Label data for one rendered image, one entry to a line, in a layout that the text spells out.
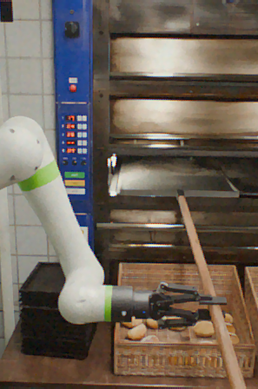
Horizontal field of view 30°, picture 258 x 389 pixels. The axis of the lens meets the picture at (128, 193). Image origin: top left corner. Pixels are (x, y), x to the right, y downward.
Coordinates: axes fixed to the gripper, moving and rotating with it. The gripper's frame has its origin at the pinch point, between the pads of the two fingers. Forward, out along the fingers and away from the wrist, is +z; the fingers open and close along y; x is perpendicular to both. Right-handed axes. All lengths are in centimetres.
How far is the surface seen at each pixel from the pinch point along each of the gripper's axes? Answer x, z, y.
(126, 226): -62, -24, 1
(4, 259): -98, -83, 33
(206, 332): -76, 12, 55
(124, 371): -50, -23, 58
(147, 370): -50, -14, 57
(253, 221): -101, 34, 12
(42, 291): -60, -57, 29
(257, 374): -53, 30, 59
